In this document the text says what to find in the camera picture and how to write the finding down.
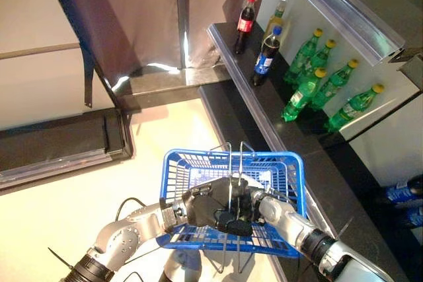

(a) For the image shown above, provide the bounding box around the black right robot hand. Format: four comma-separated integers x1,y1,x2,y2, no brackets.
230,178,267,227

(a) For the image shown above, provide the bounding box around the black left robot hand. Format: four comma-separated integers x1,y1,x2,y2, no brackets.
181,178,254,236

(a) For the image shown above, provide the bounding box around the blue plastic shopping basket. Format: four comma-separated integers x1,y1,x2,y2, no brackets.
157,141,308,275

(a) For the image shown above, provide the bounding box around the silver left robot leg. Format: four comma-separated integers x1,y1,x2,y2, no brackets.
158,250,202,282

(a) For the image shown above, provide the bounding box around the green soda bottle yellow cap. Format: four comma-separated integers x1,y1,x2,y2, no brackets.
327,83,385,133
280,67,328,123
295,39,338,90
310,59,360,112
283,28,324,85

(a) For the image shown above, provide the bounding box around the dark brown plinth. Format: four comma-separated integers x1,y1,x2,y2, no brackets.
114,63,232,113

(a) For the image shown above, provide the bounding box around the cola bottle blue label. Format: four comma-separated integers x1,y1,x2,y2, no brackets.
396,204,423,227
250,26,284,87
385,176,423,204

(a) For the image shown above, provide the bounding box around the cola bottle red label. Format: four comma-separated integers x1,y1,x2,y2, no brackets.
233,0,258,55

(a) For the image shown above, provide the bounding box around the small yellow tea bottle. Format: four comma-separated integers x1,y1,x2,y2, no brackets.
262,0,288,44

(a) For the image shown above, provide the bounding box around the dark metal pole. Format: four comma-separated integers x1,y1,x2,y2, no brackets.
174,0,191,70

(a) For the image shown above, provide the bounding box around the white shelf end panel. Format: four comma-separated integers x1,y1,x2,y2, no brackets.
0,0,116,131

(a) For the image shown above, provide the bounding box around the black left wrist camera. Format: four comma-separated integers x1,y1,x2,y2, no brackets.
159,197,184,233

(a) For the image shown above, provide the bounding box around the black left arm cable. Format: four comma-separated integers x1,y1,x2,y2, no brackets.
114,197,148,222

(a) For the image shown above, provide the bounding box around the black metal frame bar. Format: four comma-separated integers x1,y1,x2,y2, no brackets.
81,44,96,108

